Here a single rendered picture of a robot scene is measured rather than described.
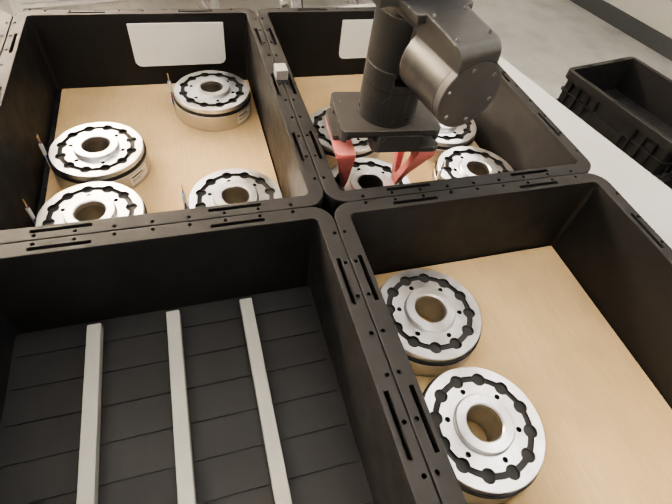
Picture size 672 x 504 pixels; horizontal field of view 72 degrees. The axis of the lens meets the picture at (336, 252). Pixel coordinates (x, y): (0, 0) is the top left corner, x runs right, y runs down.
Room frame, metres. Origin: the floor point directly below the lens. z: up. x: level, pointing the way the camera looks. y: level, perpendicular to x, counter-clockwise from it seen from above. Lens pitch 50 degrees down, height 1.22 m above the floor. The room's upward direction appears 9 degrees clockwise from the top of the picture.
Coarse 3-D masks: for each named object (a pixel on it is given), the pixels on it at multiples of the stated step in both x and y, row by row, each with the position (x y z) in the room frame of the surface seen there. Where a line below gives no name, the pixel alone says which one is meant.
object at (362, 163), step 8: (360, 160) 0.45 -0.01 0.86; (368, 160) 0.46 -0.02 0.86; (376, 160) 0.46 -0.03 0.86; (336, 168) 0.43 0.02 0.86; (352, 168) 0.44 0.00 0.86; (360, 168) 0.44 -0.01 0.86; (368, 168) 0.44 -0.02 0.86; (376, 168) 0.44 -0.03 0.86; (384, 168) 0.45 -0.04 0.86; (336, 176) 0.42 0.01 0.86; (392, 184) 0.42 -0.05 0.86
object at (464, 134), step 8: (472, 120) 0.58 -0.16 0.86; (464, 128) 0.56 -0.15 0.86; (472, 128) 0.56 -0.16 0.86; (440, 136) 0.53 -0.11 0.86; (448, 136) 0.54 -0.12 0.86; (456, 136) 0.54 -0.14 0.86; (464, 136) 0.54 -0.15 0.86; (472, 136) 0.54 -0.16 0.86; (440, 144) 0.52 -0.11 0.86; (448, 144) 0.52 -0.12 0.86; (456, 144) 0.52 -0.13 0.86; (464, 144) 0.53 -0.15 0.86
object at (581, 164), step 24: (264, 24) 0.62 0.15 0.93; (288, 72) 0.51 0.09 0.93; (504, 72) 0.60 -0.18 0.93; (288, 96) 0.46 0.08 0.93; (528, 96) 0.55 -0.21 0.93; (312, 144) 0.38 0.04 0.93; (552, 168) 0.41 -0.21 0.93; (576, 168) 0.41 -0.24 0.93; (336, 192) 0.32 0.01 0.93; (360, 192) 0.32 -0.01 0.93; (384, 192) 0.33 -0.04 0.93; (408, 192) 0.33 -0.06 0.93
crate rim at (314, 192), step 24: (24, 24) 0.52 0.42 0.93; (264, 48) 0.56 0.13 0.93; (0, 72) 0.41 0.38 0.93; (0, 96) 0.37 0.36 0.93; (0, 120) 0.34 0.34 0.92; (288, 120) 0.41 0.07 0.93; (312, 168) 0.34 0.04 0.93; (312, 192) 0.31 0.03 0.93; (144, 216) 0.25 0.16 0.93; (168, 216) 0.25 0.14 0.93; (192, 216) 0.26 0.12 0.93; (216, 216) 0.26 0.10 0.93; (0, 240) 0.20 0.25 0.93; (24, 240) 0.20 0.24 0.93
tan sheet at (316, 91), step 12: (300, 84) 0.66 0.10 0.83; (312, 84) 0.66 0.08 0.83; (324, 84) 0.67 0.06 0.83; (336, 84) 0.67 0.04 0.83; (348, 84) 0.68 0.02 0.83; (360, 84) 0.69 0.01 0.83; (312, 96) 0.63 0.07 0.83; (324, 96) 0.63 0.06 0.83; (312, 108) 0.60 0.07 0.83; (384, 156) 0.51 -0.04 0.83; (408, 156) 0.52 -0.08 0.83; (420, 168) 0.50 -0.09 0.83; (432, 168) 0.50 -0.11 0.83; (420, 180) 0.47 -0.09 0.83
